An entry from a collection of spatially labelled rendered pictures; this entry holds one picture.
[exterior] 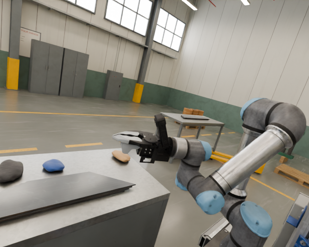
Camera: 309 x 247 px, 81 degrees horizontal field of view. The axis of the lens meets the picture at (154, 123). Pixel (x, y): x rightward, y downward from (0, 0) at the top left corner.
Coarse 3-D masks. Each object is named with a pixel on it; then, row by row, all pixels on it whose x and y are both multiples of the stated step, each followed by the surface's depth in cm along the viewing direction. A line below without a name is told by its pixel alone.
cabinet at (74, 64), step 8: (64, 48) 726; (64, 56) 728; (72, 56) 747; (80, 56) 769; (88, 56) 790; (64, 64) 738; (72, 64) 758; (80, 64) 780; (64, 72) 748; (72, 72) 768; (80, 72) 791; (64, 80) 758; (72, 80) 779; (80, 80) 802; (64, 88) 769; (72, 88) 790; (80, 88) 814; (64, 96) 780; (72, 96) 802; (80, 96) 826
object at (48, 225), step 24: (24, 168) 94; (72, 168) 105; (96, 168) 111; (120, 168) 118; (144, 192) 100; (168, 192) 105; (48, 216) 70; (72, 216) 73; (96, 216) 76; (0, 240) 58; (24, 240) 60; (48, 240) 65
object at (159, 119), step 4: (156, 116) 58; (160, 116) 57; (156, 120) 57; (160, 120) 56; (164, 120) 56; (156, 124) 58; (160, 124) 57; (164, 124) 57; (160, 128) 57; (164, 128) 58; (160, 132) 58; (164, 132) 58; (160, 136) 59; (164, 136) 59; (164, 140) 60; (168, 140) 60; (164, 144) 61; (168, 144) 61
